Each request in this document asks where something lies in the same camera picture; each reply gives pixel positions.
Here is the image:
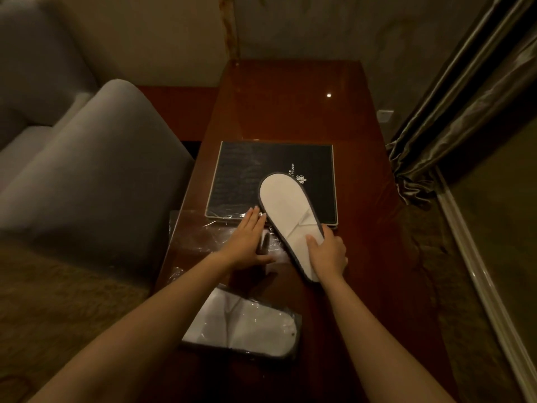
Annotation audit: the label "person's right hand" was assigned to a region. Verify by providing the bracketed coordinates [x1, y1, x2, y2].
[305, 226, 349, 285]

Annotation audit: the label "person's left hand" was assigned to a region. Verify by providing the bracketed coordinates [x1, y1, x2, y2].
[219, 207, 277, 268]

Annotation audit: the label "white slipper with grey edge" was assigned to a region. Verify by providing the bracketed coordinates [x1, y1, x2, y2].
[257, 172, 326, 284]

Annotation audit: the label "clear plastic bag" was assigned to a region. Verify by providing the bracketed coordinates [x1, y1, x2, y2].
[167, 209, 296, 292]

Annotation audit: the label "person's left forearm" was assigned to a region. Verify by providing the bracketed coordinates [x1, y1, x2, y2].
[29, 251, 229, 403]

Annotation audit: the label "person's right forearm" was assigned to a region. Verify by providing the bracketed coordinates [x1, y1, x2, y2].
[315, 273, 457, 403]

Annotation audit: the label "white slippers in plastic bag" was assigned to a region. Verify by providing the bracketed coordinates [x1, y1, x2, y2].
[180, 284, 303, 362]

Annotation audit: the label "black rectangular tray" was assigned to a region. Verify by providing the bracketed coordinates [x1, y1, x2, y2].
[204, 140, 339, 231]

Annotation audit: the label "grey upholstered armchair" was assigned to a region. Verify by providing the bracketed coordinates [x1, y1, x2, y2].
[0, 0, 196, 290]

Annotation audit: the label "shiny olive curtain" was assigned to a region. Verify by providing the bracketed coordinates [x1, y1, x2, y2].
[385, 0, 537, 208]

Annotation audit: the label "pale window frame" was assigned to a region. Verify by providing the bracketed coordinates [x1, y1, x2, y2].
[434, 167, 537, 403]

